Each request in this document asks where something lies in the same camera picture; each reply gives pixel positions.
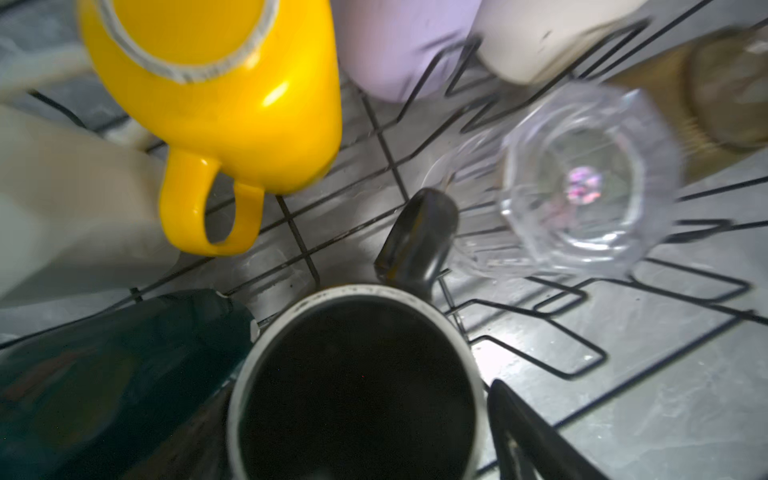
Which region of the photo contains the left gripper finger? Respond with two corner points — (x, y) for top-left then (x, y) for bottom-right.
(487, 379), (606, 480)

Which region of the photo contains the black mug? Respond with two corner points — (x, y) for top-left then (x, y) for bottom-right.
(226, 188), (485, 479)

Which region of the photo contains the clear glass cup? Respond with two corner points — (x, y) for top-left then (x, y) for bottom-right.
(424, 82), (684, 279)

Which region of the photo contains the cream mug green outside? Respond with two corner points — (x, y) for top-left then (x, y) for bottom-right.
(1, 289), (253, 479)

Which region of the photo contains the olive green glass cup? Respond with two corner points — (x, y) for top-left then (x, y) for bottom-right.
(607, 25), (767, 185)

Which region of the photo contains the white mug red inside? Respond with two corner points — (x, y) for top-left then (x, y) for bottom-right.
(472, 0), (645, 85)

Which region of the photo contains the lavender plastic cup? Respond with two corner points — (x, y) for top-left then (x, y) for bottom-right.
(331, 0), (481, 104)

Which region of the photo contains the yellow mug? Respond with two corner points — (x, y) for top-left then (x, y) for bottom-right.
(76, 0), (342, 257)

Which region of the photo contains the white ceramic mug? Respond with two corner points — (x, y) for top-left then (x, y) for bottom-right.
(0, 41), (181, 311)

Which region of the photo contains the black wire dish rack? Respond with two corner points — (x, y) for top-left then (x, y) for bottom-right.
(0, 0), (768, 480)

